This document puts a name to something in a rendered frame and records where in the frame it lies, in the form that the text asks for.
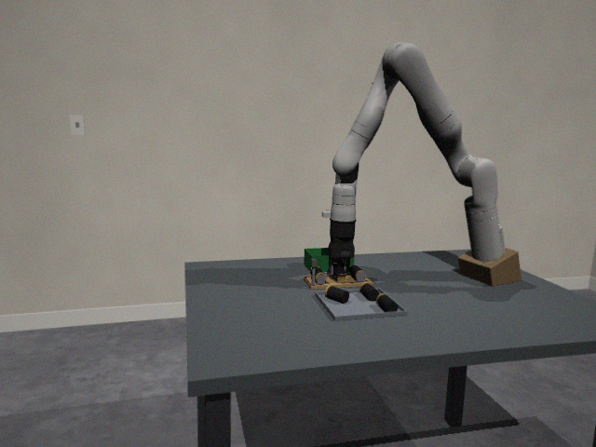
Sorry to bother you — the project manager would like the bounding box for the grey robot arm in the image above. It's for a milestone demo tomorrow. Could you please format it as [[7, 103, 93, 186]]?
[[332, 42, 506, 261]]

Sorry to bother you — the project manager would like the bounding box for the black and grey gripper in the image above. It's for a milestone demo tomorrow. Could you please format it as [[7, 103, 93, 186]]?
[[322, 203, 356, 275]]

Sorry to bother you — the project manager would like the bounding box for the green open-top box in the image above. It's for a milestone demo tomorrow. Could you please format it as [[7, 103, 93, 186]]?
[[304, 248, 355, 273]]

